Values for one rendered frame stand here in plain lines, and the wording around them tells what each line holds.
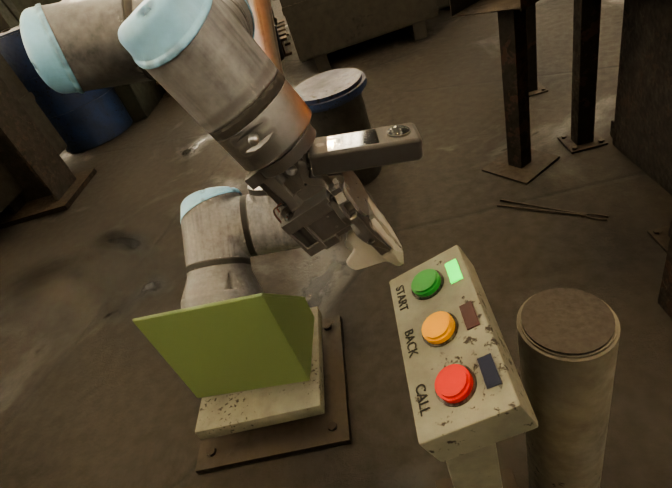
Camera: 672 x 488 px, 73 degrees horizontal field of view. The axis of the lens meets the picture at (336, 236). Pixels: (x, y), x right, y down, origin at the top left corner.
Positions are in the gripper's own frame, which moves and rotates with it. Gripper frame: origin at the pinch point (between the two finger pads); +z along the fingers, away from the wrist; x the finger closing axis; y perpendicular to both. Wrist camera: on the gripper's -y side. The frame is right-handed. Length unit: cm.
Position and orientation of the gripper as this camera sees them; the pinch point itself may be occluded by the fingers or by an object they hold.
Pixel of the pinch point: (401, 253)
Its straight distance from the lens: 56.4
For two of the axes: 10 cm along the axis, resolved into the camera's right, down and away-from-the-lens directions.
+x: 0.3, 6.1, -7.9
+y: -8.0, 4.9, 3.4
